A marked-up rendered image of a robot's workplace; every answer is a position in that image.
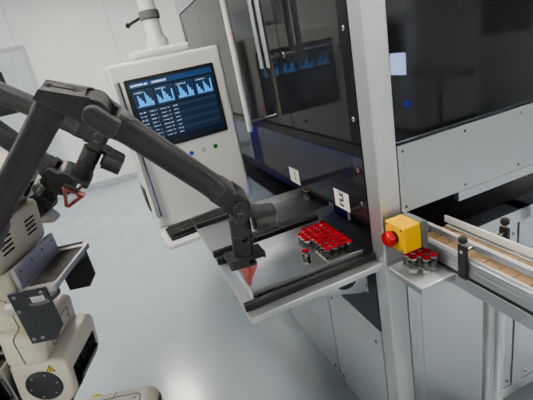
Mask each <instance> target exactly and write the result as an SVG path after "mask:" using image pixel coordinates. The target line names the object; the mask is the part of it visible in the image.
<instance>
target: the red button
mask: <svg viewBox="0 0 533 400"><path fill-rule="evenodd" d="M382 242H383V244H384V245H385V246H386V247H389V248H391V247H393V246H395V245H396V244H397V238H396V237H395V235H394V234H393V233H392V232H391V231H387V232H384V233H383V234H382Z"/></svg>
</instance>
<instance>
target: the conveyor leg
mask: <svg viewBox="0 0 533 400"><path fill-rule="evenodd" d="M505 316H506V315H505V314H504V313H501V312H500V311H499V310H497V309H495V308H493V307H491V306H490V305H488V304H487V303H485V302H483V328H482V394H481V400H502V398H503V378H504V337H505Z"/></svg>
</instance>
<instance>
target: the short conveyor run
mask: <svg viewBox="0 0 533 400"><path fill-rule="evenodd" d="M444 221H445V222H447V223H448V224H446V225H445V226H443V227H440V226H438V225H435V224H433V223H431V222H429V221H428V229H429V230H431V232H429V233H428V239H429V243H428V245H426V246H424V248H428V249H430V250H431V252H436V253H437V258H438V264H439V265H441V266H443V267H445V268H446V269H448V270H450V271H453V272H454V273H455V280H454V281H452V282H451V283H453V284H454V285H456V286H457V287H460V288H461V289H463V290H465V291H466V292H468V293H470V294H472V295H473V296H474V297H476V298H479V299H480V300H482V301H483V302H485V303H487V304H488V305H490V306H491V307H493V308H495V309H497V310H499V311H500V312H501V313H504V314H505V315H507V316H509V317H510V318H512V319H514V320H515V321H518V322H519V323H520V324H522V325H524V326H526V327H528V328H529V329H531V330H532V331H533V249H532V248H529V247H527V246H524V245H522V244H519V243H516V242H515V241H512V240H510V228H508V227H507V225H509V224H510V219H508V218H507V217H502V218H501V219H500V223H501V224H502V225H501V226H500V227H499V233H498V234H494V233H491V232H489V231H486V230H484V229H481V228H478V227H477V226H474V225H471V224H469V223H466V222H464V221H461V220H459V219H456V218H454V217H451V216H448V215H444Z"/></svg>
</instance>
